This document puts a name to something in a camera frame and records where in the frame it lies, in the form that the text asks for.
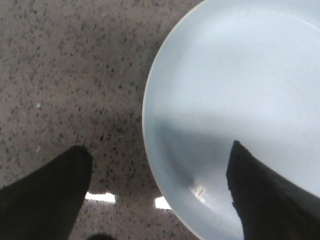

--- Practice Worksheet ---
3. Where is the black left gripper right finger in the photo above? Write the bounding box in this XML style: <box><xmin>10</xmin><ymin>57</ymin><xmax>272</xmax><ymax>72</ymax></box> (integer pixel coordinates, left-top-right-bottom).
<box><xmin>226</xmin><ymin>140</ymin><xmax>320</xmax><ymax>240</ymax></box>

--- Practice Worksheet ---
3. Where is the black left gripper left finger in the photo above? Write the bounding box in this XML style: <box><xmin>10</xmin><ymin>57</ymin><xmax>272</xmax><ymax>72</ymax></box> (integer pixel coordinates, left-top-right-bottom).
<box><xmin>0</xmin><ymin>145</ymin><xmax>93</xmax><ymax>240</ymax></box>

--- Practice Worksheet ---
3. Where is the light blue round plate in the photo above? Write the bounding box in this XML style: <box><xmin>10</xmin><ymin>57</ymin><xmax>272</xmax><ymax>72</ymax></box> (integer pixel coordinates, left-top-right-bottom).
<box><xmin>142</xmin><ymin>0</ymin><xmax>320</xmax><ymax>240</ymax></box>

